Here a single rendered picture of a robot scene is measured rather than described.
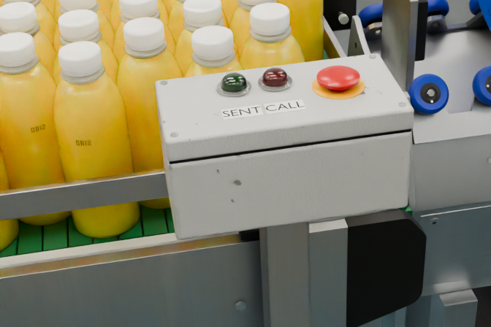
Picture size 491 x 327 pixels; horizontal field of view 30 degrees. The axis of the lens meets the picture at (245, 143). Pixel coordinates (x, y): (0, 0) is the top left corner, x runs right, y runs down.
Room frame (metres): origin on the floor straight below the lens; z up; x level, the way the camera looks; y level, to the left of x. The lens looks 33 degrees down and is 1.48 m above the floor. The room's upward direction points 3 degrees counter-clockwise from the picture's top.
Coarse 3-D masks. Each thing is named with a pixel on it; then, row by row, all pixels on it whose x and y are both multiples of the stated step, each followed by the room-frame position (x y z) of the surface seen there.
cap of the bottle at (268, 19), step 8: (256, 8) 0.82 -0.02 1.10; (264, 8) 0.82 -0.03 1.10; (272, 8) 0.82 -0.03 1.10; (280, 8) 0.82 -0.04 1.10; (288, 8) 0.82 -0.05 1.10; (256, 16) 0.81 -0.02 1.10; (264, 16) 0.80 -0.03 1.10; (272, 16) 0.80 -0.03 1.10; (280, 16) 0.80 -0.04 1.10; (288, 16) 0.81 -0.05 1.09; (256, 24) 0.80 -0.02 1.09; (264, 24) 0.80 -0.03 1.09; (272, 24) 0.80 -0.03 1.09; (280, 24) 0.80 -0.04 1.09; (288, 24) 0.81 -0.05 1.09; (256, 32) 0.81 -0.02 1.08; (264, 32) 0.80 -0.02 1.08; (272, 32) 0.80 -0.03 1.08; (280, 32) 0.80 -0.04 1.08
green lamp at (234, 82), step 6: (234, 72) 0.67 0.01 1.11; (222, 78) 0.67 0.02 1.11; (228, 78) 0.66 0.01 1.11; (234, 78) 0.66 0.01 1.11; (240, 78) 0.66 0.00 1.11; (222, 84) 0.66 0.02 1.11; (228, 84) 0.66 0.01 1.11; (234, 84) 0.66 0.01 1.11; (240, 84) 0.66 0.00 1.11; (246, 84) 0.66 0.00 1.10; (228, 90) 0.66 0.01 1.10; (234, 90) 0.66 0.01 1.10; (240, 90) 0.66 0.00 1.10
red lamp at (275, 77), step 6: (264, 72) 0.67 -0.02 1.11; (270, 72) 0.67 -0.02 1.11; (276, 72) 0.67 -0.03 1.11; (282, 72) 0.67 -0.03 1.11; (264, 78) 0.67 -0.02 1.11; (270, 78) 0.66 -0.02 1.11; (276, 78) 0.66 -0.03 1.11; (282, 78) 0.66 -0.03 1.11; (264, 84) 0.67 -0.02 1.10; (270, 84) 0.66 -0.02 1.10; (276, 84) 0.66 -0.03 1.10; (282, 84) 0.66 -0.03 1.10
